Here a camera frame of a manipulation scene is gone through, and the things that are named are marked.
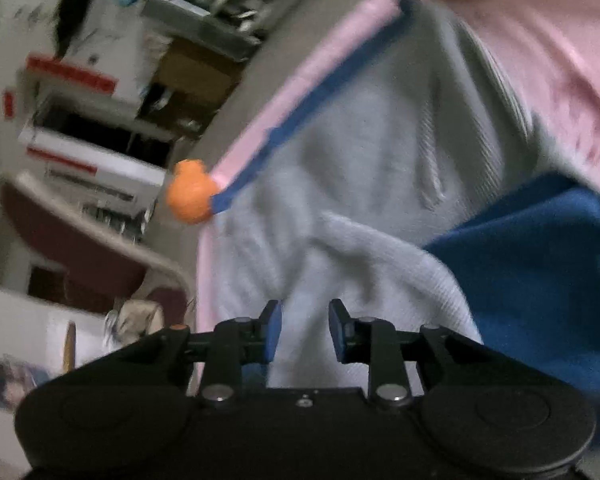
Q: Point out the grey and blue sweater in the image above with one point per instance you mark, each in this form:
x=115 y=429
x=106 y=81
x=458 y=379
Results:
x=405 y=209

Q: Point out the pink printed towel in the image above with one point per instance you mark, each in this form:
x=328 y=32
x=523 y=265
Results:
x=480 y=60

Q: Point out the pile of folded clothes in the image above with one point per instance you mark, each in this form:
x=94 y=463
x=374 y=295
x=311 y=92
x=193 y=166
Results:
x=135 y=320

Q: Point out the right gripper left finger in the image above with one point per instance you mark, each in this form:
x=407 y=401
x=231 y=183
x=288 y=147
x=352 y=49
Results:
x=236 y=355

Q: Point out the dark red chair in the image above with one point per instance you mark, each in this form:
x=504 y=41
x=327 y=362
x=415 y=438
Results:
x=93 y=255

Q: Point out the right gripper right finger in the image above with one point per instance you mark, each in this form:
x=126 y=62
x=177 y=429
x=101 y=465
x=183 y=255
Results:
x=377 y=344

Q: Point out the brown wooden cabinet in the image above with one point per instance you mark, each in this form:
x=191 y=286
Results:
x=189 y=87

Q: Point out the orange tangerine fruit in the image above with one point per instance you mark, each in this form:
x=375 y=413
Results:
x=189 y=195

